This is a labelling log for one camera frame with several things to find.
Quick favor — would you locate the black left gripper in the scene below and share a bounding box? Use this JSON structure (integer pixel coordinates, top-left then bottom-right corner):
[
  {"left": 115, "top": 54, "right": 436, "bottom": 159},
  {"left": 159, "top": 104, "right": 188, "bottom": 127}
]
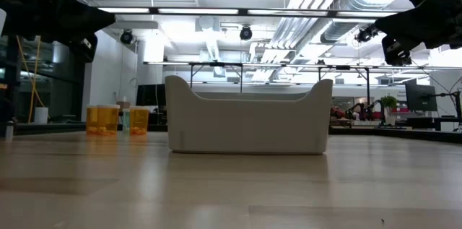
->
[{"left": 32, "top": 0, "right": 116, "bottom": 63}]

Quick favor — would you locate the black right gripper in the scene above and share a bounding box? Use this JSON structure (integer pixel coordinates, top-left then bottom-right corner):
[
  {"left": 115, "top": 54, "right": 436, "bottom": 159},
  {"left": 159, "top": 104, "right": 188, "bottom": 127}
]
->
[{"left": 374, "top": 0, "right": 462, "bottom": 66}]

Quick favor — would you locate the orange pill bottle white cap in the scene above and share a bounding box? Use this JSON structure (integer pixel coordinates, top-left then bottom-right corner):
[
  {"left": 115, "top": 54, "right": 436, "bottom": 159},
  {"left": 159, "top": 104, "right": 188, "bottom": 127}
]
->
[
  {"left": 96, "top": 104, "right": 121, "bottom": 137},
  {"left": 129, "top": 105, "right": 151, "bottom": 137},
  {"left": 85, "top": 104, "right": 99, "bottom": 137}
]

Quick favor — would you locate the clear teal pill bottle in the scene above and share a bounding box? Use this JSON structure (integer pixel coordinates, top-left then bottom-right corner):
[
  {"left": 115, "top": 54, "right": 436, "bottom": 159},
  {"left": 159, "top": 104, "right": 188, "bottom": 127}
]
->
[{"left": 122, "top": 108, "right": 131, "bottom": 135}]

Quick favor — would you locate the black monitor on arm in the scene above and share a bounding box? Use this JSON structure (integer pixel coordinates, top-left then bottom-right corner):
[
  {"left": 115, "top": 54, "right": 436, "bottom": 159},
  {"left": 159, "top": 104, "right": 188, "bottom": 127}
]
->
[{"left": 404, "top": 83, "right": 438, "bottom": 113}]

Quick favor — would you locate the light grey plastic bin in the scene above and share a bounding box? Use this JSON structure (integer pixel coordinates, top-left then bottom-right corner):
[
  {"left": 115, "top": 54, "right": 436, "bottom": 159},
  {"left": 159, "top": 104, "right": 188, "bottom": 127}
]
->
[{"left": 165, "top": 74, "right": 334, "bottom": 156}]

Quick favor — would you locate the black ceiling spotlight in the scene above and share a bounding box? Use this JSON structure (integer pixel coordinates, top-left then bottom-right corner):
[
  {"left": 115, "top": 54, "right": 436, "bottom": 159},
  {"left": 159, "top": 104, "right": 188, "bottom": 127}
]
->
[
  {"left": 119, "top": 29, "right": 134, "bottom": 45},
  {"left": 354, "top": 23, "right": 380, "bottom": 44},
  {"left": 239, "top": 25, "right": 253, "bottom": 41}
]

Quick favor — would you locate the green potted plant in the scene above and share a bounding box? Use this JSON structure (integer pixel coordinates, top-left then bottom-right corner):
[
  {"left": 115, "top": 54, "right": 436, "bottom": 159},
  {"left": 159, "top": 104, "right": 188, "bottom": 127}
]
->
[{"left": 380, "top": 95, "right": 398, "bottom": 126}]

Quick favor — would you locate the small cardboard box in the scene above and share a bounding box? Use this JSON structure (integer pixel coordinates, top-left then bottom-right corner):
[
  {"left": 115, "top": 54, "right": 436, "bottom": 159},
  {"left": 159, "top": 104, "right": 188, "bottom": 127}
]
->
[{"left": 115, "top": 95, "right": 131, "bottom": 111}]

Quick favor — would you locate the black computer monitor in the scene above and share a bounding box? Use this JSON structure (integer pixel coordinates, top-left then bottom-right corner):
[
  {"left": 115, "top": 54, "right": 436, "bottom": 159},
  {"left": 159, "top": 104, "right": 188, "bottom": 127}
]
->
[{"left": 136, "top": 84, "right": 167, "bottom": 108}]

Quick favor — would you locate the black desk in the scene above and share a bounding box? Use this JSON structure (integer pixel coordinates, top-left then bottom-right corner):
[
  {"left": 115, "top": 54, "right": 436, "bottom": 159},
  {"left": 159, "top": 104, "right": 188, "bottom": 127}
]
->
[{"left": 406, "top": 115, "right": 462, "bottom": 132}]

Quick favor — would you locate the white bucket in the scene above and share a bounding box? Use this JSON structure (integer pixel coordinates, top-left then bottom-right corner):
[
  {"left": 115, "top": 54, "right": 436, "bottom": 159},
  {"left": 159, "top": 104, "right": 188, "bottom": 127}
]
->
[{"left": 33, "top": 106, "right": 49, "bottom": 125}]

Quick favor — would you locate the long ceiling light strip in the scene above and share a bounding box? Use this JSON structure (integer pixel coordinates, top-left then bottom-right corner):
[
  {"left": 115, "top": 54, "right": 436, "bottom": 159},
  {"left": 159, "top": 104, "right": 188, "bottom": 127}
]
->
[{"left": 77, "top": 6, "right": 400, "bottom": 19}]

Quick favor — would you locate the small grey cylinder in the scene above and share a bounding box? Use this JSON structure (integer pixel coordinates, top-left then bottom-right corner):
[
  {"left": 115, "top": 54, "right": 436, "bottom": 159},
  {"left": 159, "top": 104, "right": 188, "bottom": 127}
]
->
[{"left": 4, "top": 120, "right": 15, "bottom": 140}]

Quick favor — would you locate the black metal frame stand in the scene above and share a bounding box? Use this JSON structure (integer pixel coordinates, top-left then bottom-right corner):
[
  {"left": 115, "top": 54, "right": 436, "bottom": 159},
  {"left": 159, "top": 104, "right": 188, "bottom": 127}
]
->
[
  {"left": 188, "top": 61, "right": 244, "bottom": 93},
  {"left": 317, "top": 64, "right": 372, "bottom": 105}
]

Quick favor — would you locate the yellow extension cable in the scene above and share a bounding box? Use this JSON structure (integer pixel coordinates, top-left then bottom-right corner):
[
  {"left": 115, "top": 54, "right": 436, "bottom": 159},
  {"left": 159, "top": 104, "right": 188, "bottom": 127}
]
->
[
  {"left": 27, "top": 36, "right": 41, "bottom": 124},
  {"left": 16, "top": 35, "right": 46, "bottom": 109}
]

